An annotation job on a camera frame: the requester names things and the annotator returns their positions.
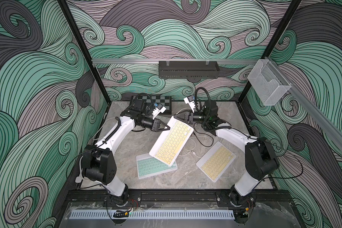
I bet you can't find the black wall tray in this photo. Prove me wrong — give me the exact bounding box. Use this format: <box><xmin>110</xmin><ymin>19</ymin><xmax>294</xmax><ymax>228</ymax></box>
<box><xmin>158</xmin><ymin>60</ymin><xmax>220</xmax><ymax>80</ymax></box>

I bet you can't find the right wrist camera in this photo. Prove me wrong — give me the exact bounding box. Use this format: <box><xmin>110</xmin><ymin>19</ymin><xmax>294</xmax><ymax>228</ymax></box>
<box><xmin>184</xmin><ymin>95</ymin><xmax>198</xmax><ymax>113</ymax></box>

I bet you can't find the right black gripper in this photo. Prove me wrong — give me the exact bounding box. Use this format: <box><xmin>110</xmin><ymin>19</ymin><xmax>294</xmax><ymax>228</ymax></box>
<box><xmin>176</xmin><ymin>109</ymin><xmax>211</xmax><ymax>124</ymax></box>

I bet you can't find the clear plastic wall bin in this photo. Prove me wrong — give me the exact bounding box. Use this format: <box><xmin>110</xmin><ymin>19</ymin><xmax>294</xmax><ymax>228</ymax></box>
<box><xmin>248</xmin><ymin>59</ymin><xmax>291</xmax><ymax>106</ymax></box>

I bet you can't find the black chessboard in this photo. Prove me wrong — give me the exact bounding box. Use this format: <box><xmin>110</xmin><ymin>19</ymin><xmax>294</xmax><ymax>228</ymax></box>
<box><xmin>138</xmin><ymin>95</ymin><xmax>172</xmax><ymax>115</ymax></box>

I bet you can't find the yellow keyboard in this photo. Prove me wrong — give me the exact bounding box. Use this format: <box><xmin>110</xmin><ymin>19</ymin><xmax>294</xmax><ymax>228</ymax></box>
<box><xmin>196</xmin><ymin>142</ymin><xmax>236</xmax><ymax>182</ymax></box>
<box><xmin>149</xmin><ymin>117</ymin><xmax>194</xmax><ymax>167</ymax></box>

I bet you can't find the black charging cable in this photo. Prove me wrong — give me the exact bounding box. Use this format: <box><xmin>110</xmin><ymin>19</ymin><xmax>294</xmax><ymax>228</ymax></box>
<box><xmin>192</xmin><ymin>125</ymin><xmax>231</xmax><ymax>148</ymax></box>

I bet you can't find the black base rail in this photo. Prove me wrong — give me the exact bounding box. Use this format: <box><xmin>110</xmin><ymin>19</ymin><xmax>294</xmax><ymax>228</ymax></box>
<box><xmin>65</xmin><ymin>189</ymin><xmax>292</xmax><ymax>208</ymax></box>

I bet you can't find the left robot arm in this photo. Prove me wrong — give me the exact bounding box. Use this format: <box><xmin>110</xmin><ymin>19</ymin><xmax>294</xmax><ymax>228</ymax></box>
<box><xmin>81</xmin><ymin>98</ymin><xmax>170</xmax><ymax>197</ymax></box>

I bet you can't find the white slotted cable duct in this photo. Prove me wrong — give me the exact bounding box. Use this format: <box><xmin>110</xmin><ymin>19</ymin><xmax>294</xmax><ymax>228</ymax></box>
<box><xmin>69</xmin><ymin>210</ymin><xmax>235</xmax><ymax>220</ymax></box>

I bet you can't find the green wireless keyboard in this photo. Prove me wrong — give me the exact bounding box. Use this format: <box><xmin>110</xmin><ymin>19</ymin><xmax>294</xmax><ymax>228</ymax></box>
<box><xmin>136</xmin><ymin>154</ymin><xmax>178</xmax><ymax>179</ymax></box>

